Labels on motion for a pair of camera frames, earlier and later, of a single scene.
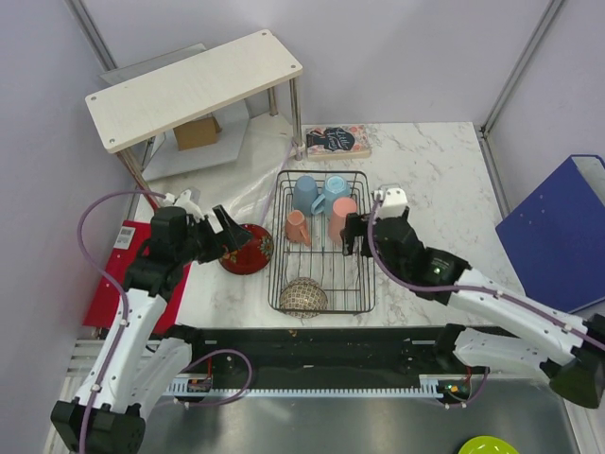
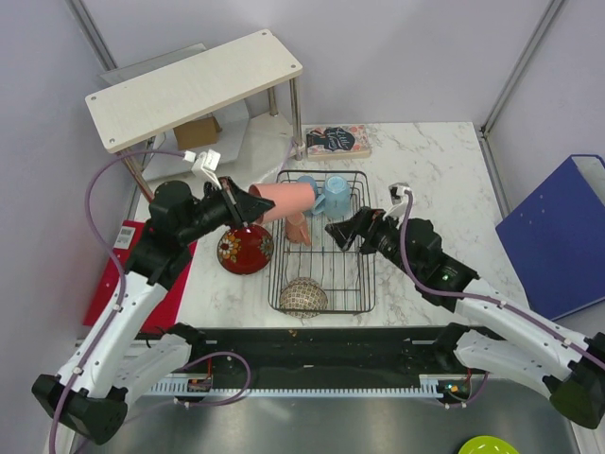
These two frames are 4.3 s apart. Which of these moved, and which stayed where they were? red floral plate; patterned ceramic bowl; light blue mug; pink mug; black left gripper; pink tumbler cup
Moved: pink tumbler cup; black left gripper
Stayed: pink mug; light blue mug; red floral plate; patterned ceramic bowl
